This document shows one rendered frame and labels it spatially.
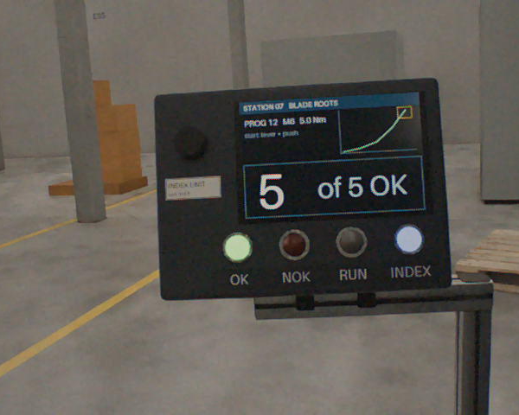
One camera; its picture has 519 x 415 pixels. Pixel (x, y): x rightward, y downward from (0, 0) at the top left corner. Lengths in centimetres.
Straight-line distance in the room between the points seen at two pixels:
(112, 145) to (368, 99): 829
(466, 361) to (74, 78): 626
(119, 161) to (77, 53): 244
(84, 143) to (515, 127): 441
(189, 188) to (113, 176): 827
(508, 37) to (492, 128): 89
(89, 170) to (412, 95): 624
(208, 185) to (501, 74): 604
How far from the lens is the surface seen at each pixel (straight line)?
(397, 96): 57
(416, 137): 56
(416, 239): 54
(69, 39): 676
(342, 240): 54
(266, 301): 62
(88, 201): 679
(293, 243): 53
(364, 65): 816
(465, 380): 67
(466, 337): 65
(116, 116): 871
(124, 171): 879
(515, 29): 655
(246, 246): 54
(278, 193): 54
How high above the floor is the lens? 125
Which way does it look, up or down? 11 degrees down
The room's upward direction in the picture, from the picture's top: 4 degrees counter-clockwise
